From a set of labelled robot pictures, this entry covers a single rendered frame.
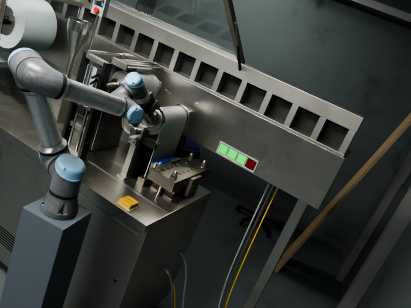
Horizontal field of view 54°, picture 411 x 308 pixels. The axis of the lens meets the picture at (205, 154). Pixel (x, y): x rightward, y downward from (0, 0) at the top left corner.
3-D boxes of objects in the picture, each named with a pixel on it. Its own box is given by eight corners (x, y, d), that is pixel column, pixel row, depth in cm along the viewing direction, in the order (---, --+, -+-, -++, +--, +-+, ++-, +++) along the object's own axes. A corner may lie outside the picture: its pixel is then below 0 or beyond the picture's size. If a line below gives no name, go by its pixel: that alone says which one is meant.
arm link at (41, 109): (52, 185, 166) (11, 62, 134) (41, 167, 176) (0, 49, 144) (80, 174, 172) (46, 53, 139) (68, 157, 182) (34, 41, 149)
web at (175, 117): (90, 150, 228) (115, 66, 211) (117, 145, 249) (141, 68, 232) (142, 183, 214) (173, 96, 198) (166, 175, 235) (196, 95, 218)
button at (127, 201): (117, 203, 188) (118, 198, 187) (126, 199, 194) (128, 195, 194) (128, 210, 186) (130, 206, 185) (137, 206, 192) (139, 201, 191)
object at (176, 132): (148, 164, 211) (159, 132, 205) (172, 157, 231) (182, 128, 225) (149, 164, 211) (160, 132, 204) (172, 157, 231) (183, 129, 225)
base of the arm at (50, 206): (62, 225, 158) (68, 203, 155) (31, 208, 161) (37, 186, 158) (84, 211, 172) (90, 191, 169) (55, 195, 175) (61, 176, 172)
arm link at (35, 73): (33, 63, 127) (151, 106, 162) (24, 52, 135) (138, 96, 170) (19, 95, 130) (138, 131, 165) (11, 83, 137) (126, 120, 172)
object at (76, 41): (40, 116, 247) (61, 25, 228) (57, 114, 259) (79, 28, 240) (55, 126, 242) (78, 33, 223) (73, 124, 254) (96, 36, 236)
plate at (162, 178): (146, 178, 207) (150, 167, 205) (185, 164, 242) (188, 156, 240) (170, 192, 201) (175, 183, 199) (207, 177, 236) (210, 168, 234)
